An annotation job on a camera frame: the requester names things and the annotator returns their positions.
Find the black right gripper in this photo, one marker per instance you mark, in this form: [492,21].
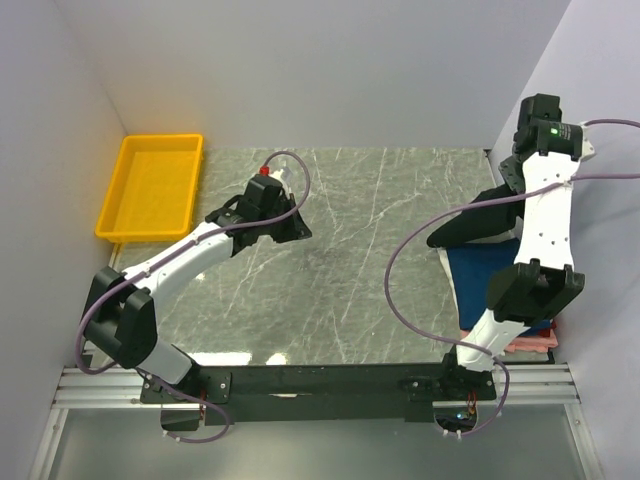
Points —
[508,171]

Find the red folded t-shirt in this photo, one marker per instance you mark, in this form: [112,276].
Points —
[547,331]

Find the pink folded t-shirt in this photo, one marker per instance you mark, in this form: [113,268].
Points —
[532,343]

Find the yellow plastic tray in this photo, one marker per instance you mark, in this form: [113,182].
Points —
[151,194]

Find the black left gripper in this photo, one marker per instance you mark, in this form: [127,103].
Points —
[297,230]

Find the blue folded t-shirt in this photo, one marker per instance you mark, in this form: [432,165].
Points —
[475,280]

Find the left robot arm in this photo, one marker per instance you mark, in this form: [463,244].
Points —
[120,312]

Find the black t-shirt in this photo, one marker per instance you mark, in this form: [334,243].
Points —
[477,224]

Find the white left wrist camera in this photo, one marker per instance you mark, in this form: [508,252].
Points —
[281,174]

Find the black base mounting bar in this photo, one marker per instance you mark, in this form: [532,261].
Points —
[336,392]

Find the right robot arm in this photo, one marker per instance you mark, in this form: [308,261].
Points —
[542,279]

